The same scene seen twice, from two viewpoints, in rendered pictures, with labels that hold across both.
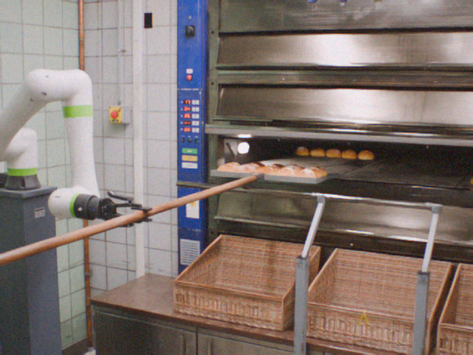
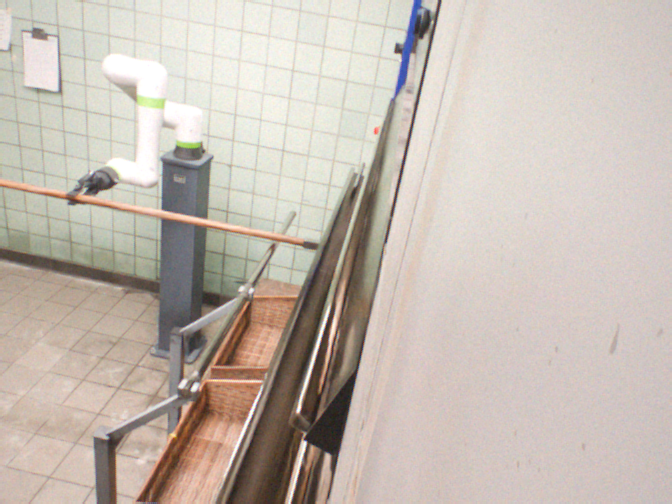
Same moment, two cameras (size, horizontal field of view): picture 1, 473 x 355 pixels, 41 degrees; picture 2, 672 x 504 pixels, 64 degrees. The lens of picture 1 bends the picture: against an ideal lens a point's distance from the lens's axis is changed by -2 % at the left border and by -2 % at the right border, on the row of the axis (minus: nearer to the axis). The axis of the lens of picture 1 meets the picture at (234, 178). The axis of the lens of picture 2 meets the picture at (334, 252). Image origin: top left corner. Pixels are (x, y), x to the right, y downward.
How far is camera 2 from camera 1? 2.99 m
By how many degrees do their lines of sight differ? 66
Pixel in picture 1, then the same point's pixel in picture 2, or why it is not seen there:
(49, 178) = (335, 171)
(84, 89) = (142, 81)
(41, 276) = (176, 227)
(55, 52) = (369, 51)
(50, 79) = (108, 64)
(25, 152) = (177, 126)
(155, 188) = not seen: hidden behind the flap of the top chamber
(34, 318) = (165, 254)
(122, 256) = not seen: hidden behind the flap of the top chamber
